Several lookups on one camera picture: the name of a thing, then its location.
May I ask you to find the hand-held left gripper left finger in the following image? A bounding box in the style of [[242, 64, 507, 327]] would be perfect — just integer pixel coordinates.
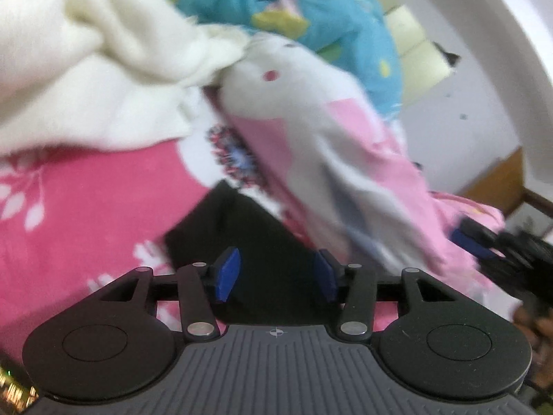
[[100, 246, 241, 342]]

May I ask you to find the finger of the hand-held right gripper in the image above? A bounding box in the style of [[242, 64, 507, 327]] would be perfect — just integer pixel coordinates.
[[449, 216, 506, 261]]

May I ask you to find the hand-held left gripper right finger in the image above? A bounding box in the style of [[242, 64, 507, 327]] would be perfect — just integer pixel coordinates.
[[315, 248, 454, 343]]

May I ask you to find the black t-shirt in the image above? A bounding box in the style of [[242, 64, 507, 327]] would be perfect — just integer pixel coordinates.
[[164, 179, 346, 325]]

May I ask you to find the person's right hand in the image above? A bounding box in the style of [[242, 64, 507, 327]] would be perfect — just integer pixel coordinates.
[[513, 299, 553, 356]]

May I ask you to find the brown wooden door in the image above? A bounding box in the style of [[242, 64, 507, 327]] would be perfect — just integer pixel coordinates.
[[462, 147, 553, 225]]

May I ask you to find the pink rabbit print duvet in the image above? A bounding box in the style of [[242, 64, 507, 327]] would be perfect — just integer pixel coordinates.
[[218, 30, 506, 295]]

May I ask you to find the pink floral bed blanket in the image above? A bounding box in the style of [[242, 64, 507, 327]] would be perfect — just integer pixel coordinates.
[[0, 91, 433, 355]]

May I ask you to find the pale yellow wardrobe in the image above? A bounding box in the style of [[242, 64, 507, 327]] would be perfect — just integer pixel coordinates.
[[358, 0, 459, 91]]

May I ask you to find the white fleece blanket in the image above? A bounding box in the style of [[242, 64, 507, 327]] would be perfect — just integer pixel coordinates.
[[0, 0, 251, 156]]

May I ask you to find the blue printed duvet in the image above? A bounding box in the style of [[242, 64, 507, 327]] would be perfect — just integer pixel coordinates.
[[158, 0, 404, 122]]

